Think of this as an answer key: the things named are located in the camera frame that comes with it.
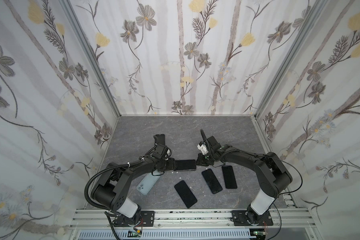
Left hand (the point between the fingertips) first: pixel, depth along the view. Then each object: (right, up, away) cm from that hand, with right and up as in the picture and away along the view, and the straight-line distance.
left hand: (172, 162), depth 91 cm
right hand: (+12, +2, -3) cm, 13 cm away
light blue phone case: (-15, -11, -5) cm, 19 cm away
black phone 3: (+34, -8, -5) cm, 35 cm away
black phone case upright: (-10, +14, +16) cm, 24 cm away
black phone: (+8, -15, -9) cm, 19 cm away
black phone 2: (+24, -11, -3) cm, 27 cm away
